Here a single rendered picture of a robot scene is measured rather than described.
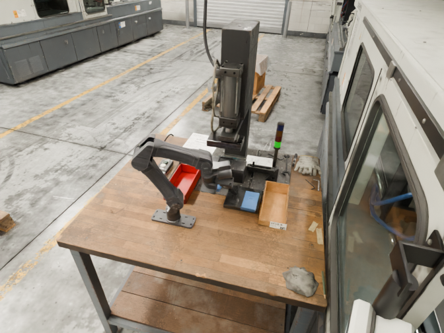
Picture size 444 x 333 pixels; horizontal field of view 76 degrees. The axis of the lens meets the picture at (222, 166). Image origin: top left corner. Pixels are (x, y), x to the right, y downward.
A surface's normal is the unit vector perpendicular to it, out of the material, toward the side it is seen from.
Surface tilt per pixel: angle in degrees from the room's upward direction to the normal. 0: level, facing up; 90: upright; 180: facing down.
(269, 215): 0
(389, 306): 90
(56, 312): 0
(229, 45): 90
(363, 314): 7
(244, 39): 90
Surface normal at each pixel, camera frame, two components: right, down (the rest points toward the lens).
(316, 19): -0.30, 0.55
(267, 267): 0.03, -0.81
